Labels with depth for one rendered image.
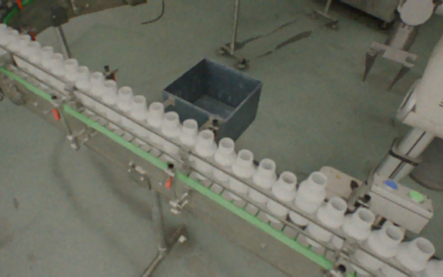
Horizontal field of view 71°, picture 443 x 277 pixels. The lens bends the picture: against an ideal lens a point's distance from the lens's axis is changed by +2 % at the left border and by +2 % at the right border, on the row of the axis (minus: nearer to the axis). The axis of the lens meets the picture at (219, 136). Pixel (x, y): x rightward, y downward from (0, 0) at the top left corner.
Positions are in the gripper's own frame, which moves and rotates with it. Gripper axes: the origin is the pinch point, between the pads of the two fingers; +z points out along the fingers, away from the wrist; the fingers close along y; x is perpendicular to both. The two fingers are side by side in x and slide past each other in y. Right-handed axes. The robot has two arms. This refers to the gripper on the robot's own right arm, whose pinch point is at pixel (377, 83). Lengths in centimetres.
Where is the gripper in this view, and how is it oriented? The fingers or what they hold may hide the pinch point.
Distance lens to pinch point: 89.9
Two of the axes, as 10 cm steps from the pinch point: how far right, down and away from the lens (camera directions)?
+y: 8.0, 4.5, -3.9
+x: 5.3, -2.4, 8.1
